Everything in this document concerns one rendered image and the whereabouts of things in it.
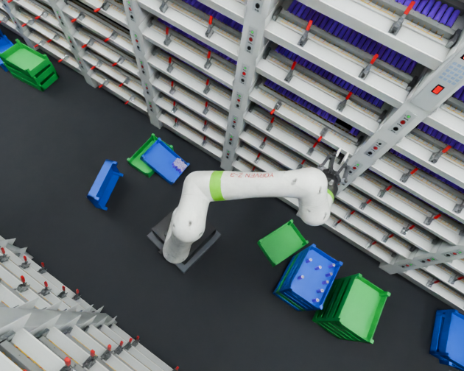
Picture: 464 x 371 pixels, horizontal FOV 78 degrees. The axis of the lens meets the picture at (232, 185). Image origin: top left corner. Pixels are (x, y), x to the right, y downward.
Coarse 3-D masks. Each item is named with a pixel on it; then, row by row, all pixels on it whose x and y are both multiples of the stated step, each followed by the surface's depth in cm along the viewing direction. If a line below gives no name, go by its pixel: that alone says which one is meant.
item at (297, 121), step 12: (252, 96) 148; (264, 96) 147; (288, 96) 146; (288, 108) 145; (288, 120) 147; (300, 120) 144; (312, 132) 143; (348, 132) 141; (360, 132) 141; (336, 144) 141; (348, 144) 140; (360, 144) 137; (348, 156) 143
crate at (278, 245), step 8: (288, 224) 213; (272, 232) 205; (280, 232) 211; (288, 232) 212; (296, 232) 212; (264, 240) 207; (272, 240) 208; (280, 240) 209; (288, 240) 209; (296, 240) 210; (304, 240) 206; (264, 248) 205; (272, 248) 206; (280, 248) 206; (288, 248) 207; (296, 248) 208; (272, 256) 203; (280, 256) 204; (288, 256) 199; (272, 264) 200
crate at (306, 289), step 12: (312, 252) 174; (324, 252) 170; (300, 264) 166; (312, 264) 171; (324, 264) 172; (336, 264) 169; (312, 276) 168; (324, 276) 169; (288, 288) 160; (300, 288) 165; (312, 288) 166; (324, 288) 166; (324, 300) 158
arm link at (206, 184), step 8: (192, 176) 109; (200, 176) 107; (208, 176) 106; (216, 176) 105; (184, 184) 110; (192, 184) 107; (200, 184) 106; (208, 184) 105; (216, 184) 104; (184, 192) 107; (192, 192) 105; (200, 192) 106; (208, 192) 105; (216, 192) 104; (208, 200) 108; (216, 200) 108; (224, 200) 108
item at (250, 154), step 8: (240, 144) 199; (240, 152) 198; (248, 152) 198; (256, 152) 197; (248, 160) 198; (256, 160) 194; (264, 160) 196; (272, 160) 193; (264, 168) 195; (272, 168) 195; (280, 168) 195
